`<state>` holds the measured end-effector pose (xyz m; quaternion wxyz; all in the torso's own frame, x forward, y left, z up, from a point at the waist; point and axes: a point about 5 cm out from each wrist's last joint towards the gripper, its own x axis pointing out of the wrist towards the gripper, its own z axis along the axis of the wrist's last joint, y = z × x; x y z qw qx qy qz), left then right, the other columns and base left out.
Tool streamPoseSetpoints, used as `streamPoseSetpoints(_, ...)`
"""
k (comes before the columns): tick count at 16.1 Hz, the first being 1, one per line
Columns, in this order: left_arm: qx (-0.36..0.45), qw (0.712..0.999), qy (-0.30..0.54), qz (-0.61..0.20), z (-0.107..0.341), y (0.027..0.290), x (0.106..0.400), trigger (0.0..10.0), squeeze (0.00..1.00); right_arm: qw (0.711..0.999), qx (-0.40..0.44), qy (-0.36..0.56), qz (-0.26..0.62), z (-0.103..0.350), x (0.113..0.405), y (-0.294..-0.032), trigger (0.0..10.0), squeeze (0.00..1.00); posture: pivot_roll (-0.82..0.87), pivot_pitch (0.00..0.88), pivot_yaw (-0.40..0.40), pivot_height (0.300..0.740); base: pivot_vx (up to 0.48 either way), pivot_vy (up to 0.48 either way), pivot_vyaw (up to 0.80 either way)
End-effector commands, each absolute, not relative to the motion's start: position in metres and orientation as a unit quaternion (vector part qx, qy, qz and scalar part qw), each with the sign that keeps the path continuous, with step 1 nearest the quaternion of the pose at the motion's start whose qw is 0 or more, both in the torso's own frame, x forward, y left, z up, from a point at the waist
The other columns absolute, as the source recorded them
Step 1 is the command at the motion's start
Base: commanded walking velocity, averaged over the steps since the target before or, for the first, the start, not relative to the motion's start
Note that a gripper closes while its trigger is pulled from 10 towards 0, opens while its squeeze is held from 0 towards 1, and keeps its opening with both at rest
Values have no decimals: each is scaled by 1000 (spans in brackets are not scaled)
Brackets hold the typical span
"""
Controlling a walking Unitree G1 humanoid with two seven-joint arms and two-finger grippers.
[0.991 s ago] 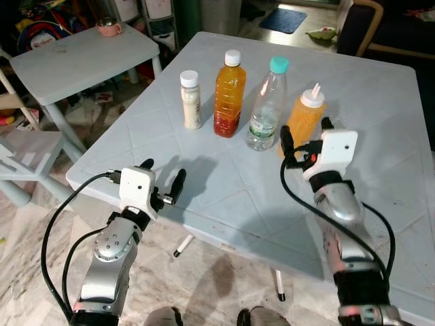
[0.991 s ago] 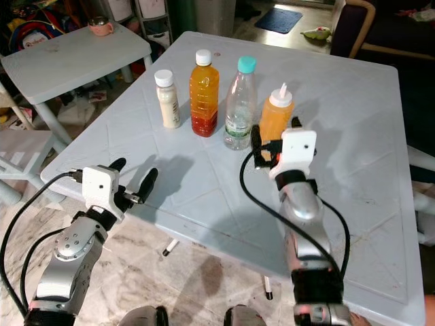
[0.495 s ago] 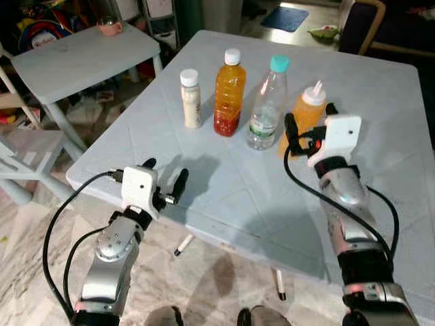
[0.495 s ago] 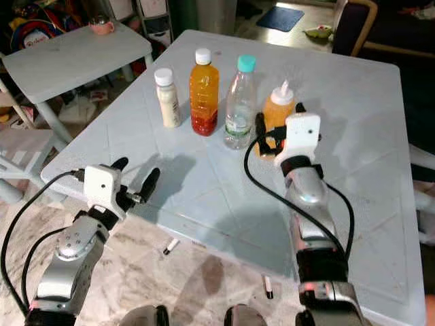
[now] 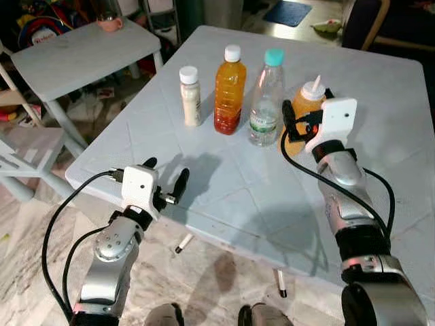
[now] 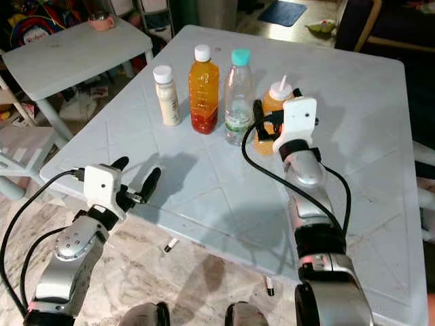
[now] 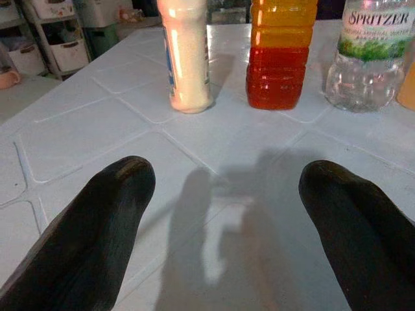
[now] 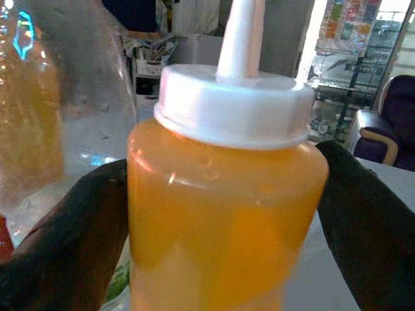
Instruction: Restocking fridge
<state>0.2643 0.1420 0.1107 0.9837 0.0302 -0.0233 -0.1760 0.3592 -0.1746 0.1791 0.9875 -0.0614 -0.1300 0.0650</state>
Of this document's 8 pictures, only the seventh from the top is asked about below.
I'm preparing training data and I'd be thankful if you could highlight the pink plastic item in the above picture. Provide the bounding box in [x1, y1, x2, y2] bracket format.
[0, 69, 22, 91]

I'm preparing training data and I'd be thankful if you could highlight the cream white bottle blue label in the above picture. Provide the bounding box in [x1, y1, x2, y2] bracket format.
[156, 0, 215, 114]

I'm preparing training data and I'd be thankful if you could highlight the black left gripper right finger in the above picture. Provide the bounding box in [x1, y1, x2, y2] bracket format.
[298, 159, 415, 311]

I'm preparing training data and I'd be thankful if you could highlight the white shelf rack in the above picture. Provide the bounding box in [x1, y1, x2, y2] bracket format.
[18, 0, 95, 81]

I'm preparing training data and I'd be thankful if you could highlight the white drawer bin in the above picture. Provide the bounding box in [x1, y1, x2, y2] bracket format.
[8, 43, 47, 77]
[29, 0, 76, 20]
[48, 38, 89, 74]

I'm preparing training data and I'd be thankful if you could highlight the yellow orange juice bottle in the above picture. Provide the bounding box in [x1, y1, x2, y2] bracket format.
[395, 41, 415, 111]

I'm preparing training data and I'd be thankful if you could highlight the green storage bin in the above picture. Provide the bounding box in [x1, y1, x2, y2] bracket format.
[82, 24, 121, 60]

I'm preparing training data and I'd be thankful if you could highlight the orange red liquid bottle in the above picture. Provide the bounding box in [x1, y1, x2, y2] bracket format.
[245, 0, 319, 111]

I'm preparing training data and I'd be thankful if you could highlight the white box appliance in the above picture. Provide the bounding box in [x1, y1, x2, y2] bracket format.
[73, 0, 126, 29]

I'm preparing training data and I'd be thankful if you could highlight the clear Spritzer water bottle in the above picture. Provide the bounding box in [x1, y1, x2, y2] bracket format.
[325, 0, 415, 113]

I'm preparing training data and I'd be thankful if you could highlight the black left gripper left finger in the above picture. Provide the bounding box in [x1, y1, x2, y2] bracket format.
[0, 155, 157, 311]

